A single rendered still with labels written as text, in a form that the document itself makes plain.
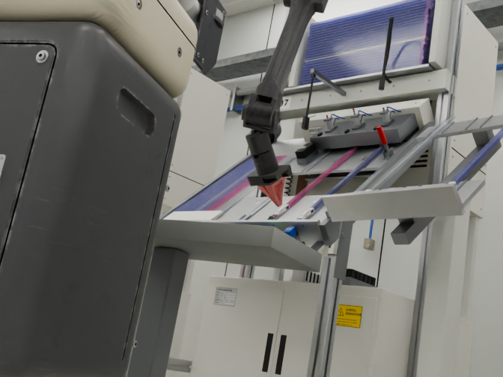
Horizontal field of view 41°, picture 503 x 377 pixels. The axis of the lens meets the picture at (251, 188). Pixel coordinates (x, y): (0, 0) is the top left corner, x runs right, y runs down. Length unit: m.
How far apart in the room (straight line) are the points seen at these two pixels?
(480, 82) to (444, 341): 1.32
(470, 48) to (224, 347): 1.38
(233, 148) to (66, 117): 4.24
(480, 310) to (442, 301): 2.06
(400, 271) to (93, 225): 3.20
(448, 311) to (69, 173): 1.05
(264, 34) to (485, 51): 2.76
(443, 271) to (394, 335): 0.50
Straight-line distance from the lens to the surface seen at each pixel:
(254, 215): 1.96
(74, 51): 0.75
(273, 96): 1.63
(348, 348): 1.98
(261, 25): 5.29
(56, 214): 0.70
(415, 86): 2.33
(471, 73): 2.58
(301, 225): 1.76
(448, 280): 1.57
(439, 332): 1.56
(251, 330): 2.21
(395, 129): 2.14
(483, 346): 3.59
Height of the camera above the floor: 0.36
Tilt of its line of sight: 14 degrees up
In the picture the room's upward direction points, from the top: 10 degrees clockwise
